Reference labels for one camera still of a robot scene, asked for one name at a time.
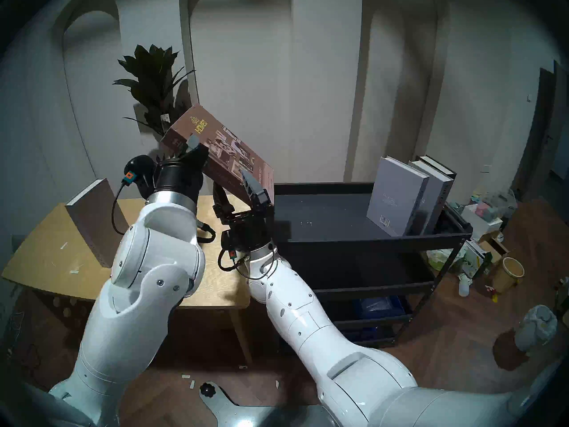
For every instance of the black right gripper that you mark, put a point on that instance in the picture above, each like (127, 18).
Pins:
(249, 230)

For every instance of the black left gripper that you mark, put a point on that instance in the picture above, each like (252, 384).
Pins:
(178, 177)

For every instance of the brown Homes book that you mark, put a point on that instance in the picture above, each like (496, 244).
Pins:
(222, 150)

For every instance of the grey Discontent book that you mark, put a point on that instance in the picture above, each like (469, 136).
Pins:
(391, 195)

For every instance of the grey ianra book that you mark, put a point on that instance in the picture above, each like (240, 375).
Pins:
(435, 195)

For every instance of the black Century book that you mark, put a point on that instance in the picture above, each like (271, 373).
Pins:
(440, 166)

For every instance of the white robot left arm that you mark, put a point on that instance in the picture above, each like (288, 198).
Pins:
(146, 261)

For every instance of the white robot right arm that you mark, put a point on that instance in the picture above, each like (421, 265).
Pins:
(333, 350)

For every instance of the black metal shelf cart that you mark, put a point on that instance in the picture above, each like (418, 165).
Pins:
(338, 217)

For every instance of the tall green potted plant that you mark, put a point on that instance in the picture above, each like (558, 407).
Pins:
(151, 74)

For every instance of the grey Special Issue book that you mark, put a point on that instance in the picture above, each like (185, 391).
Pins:
(95, 217)

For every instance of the blue plastic bin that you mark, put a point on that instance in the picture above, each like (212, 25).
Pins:
(380, 307)

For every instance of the flat blue tray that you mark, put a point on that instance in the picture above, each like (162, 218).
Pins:
(364, 333)

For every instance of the black star knob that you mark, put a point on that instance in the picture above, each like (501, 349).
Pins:
(207, 390)

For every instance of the light wooden table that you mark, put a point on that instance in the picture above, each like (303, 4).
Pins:
(40, 261)

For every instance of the light green plastic bag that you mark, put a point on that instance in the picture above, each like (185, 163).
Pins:
(442, 259)

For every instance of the white square box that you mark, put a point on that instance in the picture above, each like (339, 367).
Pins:
(478, 221)

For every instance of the green and white carton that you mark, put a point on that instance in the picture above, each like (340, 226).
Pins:
(473, 257)

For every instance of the small white bottle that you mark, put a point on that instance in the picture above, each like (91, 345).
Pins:
(464, 287)

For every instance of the clear plastic storage box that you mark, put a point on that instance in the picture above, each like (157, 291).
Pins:
(495, 206)

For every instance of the brown cardboard box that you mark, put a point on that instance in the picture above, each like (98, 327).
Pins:
(500, 248)

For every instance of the small red yellow object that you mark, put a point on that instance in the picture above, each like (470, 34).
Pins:
(492, 292)

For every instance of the yellow round bucket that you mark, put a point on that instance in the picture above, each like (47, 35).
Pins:
(506, 277)

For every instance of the dark door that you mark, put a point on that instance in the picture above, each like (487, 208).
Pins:
(540, 132)

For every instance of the white bin with bag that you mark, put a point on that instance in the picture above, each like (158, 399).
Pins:
(535, 328)

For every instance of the grey metal robot base plate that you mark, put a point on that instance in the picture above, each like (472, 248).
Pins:
(231, 415)

